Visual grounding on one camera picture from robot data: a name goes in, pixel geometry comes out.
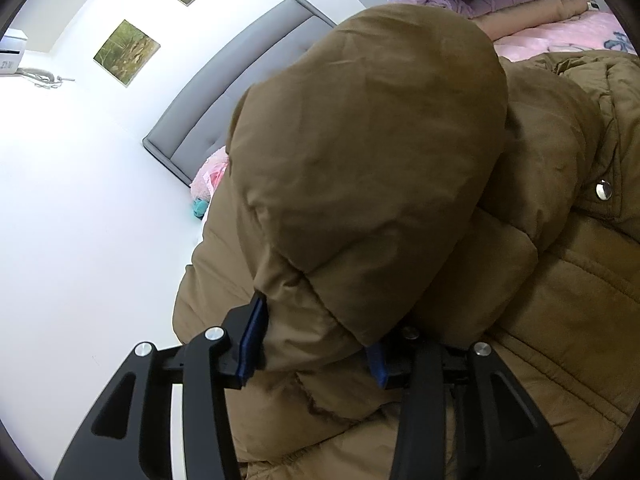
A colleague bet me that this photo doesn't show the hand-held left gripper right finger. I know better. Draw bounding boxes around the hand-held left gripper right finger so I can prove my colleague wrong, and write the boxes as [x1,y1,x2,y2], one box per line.
[365,326,581,480]

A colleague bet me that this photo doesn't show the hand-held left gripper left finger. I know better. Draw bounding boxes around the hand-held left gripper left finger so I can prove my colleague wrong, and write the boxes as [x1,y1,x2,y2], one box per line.
[52,294,268,480]

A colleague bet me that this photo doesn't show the brown hooded puffer jacket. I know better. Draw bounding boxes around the brown hooded puffer jacket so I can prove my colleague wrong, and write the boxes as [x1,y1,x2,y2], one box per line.
[172,2,640,480]

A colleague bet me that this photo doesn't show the pink plush toy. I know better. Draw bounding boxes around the pink plush toy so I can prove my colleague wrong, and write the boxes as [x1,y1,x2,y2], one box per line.
[190,147,231,201]

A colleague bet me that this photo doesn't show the grey padded bed headboard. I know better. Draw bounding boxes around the grey padded bed headboard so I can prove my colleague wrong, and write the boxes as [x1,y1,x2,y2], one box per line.
[142,0,338,188]

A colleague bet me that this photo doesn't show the white air conditioner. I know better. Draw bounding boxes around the white air conditioner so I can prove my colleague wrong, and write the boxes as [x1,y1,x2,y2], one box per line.
[0,30,28,77]

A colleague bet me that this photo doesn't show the beige folded blanket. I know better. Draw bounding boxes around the beige folded blanket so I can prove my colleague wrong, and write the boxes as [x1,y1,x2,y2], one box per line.
[472,0,601,41]

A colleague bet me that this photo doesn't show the pink printed blanket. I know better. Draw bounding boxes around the pink printed blanket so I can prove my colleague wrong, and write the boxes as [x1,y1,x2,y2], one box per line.
[492,10,640,66]

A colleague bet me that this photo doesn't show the white air conditioner hose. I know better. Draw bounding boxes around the white air conditioner hose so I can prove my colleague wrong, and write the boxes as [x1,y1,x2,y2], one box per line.
[17,66,76,88]

